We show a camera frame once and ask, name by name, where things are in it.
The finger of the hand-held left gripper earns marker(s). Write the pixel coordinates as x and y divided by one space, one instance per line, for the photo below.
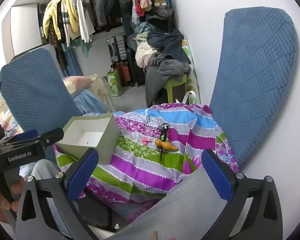
52 135
27 133

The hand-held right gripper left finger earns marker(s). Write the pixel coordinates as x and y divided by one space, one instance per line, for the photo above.
82 173

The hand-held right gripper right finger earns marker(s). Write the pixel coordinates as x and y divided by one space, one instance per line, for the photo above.
216 177

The white cardboard box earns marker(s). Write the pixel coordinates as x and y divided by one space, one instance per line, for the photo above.
90 135

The pink hair clip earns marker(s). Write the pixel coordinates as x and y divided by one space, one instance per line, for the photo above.
146 140

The person's left hand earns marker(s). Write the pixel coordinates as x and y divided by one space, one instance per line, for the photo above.
0 203

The pastel checked blanket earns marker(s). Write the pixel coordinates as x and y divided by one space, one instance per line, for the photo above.
7 120

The person's left leg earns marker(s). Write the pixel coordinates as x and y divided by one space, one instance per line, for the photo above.
43 166

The blue quilted cushion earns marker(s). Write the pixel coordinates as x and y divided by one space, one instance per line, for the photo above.
255 80
35 92

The light blue bedsheet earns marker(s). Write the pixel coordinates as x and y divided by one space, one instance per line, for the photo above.
90 102

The pastel checked pillow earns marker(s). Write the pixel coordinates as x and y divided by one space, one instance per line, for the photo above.
77 82

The black hairpin with green head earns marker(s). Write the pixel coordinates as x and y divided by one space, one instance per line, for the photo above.
162 152

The striped floral cloth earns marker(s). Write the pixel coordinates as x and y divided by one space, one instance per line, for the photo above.
145 170

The beige floral bedding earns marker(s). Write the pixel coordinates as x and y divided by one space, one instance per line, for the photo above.
103 90

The green shopping bag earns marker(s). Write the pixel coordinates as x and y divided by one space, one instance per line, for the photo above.
114 82

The red and black suitcase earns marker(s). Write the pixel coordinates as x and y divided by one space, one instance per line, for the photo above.
121 72

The floral foam mat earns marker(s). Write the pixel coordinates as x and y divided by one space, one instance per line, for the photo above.
193 80

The green plastic stool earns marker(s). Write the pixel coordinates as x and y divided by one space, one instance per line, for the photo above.
173 83

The white wardrobe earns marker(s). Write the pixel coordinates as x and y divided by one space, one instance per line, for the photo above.
22 30

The grey hard suitcase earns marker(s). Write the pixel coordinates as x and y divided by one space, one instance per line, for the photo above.
116 47

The striped hanging sweater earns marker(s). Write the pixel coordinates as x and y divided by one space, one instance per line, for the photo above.
65 22

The grey fleece blanket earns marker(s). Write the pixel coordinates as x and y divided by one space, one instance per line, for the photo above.
165 67

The white hanging shirt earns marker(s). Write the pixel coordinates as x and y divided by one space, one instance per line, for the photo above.
83 17

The cream quilt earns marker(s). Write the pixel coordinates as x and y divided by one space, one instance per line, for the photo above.
142 52

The pale yellow hanging jacket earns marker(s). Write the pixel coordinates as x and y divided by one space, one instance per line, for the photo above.
72 12

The dark navy jacket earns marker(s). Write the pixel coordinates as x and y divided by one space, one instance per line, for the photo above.
167 42

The teal curtain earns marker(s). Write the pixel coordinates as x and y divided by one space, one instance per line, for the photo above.
125 10

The pile of mixed clothes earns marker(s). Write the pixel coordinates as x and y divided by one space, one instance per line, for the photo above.
152 22

